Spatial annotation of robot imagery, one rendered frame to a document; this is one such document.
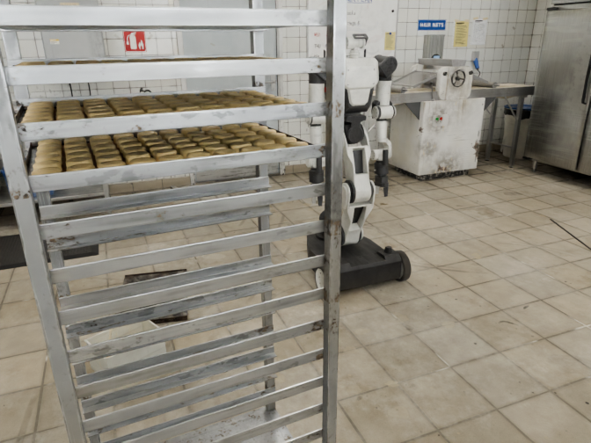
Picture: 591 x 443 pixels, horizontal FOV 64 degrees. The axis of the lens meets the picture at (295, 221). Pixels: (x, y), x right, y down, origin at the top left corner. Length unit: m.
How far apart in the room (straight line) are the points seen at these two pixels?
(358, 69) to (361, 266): 1.14
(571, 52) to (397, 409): 4.40
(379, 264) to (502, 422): 1.16
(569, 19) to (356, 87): 3.41
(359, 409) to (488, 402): 0.56
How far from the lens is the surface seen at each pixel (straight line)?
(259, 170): 1.47
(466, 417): 2.22
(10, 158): 0.90
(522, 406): 2.36
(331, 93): 1.02
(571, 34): 5.78
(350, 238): 3.04
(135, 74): 0.92
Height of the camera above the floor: 1.46
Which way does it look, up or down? 21 degrees down
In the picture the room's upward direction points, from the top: 1 degrees counter-clockwise
